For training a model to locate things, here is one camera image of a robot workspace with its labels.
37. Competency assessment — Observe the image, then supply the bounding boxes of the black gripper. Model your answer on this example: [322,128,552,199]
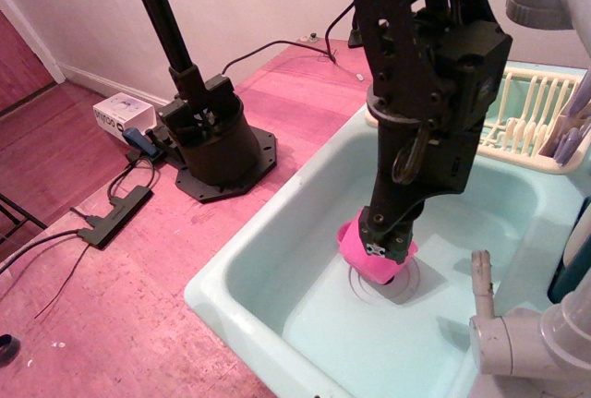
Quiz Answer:
[360,20,513,263]

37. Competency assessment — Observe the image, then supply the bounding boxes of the cream dish rack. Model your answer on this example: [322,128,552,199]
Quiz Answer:
[364,65,591,175]

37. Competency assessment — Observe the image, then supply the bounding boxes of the turquoise toy sink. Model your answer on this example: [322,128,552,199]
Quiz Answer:
[183,60,591,398]

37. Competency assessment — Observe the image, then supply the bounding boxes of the pink plastic cup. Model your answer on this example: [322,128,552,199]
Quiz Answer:
[336,210,418,285]

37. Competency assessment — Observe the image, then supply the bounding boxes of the grey cable from hub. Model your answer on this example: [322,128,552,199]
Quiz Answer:
[0,228,89,279]

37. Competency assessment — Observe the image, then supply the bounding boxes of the blue clamp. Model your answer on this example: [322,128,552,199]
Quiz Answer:
[122,127,163,161]

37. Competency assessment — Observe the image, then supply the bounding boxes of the black tape roll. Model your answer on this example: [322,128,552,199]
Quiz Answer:
[0,333,21,368]

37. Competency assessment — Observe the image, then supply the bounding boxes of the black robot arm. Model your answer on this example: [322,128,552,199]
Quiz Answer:
[353,0,513,263]

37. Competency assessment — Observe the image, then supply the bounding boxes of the white cardboard box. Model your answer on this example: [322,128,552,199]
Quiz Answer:
[92,93,157,142]

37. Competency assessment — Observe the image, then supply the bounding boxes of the purple utensils in rack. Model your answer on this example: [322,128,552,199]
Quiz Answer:
[553,69,590,166]

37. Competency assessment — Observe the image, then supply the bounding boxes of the black usb hub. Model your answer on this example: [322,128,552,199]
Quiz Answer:
[70,186,153,249]

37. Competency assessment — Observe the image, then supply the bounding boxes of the grey toy faucet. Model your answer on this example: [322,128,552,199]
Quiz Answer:
[468,250,590,397]

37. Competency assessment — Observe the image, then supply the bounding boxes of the black chair frame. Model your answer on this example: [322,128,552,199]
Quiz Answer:
[1,194,47,245]

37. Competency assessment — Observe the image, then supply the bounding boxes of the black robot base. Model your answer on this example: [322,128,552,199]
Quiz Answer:
[141,0,277,203]

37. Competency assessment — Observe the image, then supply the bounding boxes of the black cable on table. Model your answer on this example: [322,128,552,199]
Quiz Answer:
[221,3,355,77]

